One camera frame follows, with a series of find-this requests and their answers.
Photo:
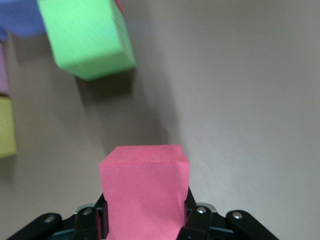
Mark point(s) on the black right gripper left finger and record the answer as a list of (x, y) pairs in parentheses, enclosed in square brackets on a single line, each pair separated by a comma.
[(87, 225)]

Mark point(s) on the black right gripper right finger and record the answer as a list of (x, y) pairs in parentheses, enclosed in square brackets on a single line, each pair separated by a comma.
[(200, 225)]

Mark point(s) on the yellow foam cube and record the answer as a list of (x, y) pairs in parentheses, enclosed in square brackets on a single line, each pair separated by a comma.
[(7, 125)]

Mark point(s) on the pink foam cube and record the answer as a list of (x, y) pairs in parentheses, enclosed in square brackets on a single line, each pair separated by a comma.
[(3, 70)]

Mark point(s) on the green foam cube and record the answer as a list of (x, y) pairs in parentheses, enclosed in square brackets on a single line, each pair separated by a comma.
[(87, 37)]

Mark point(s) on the brown table cover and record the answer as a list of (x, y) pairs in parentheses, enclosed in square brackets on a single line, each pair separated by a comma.
[(225, 100)]

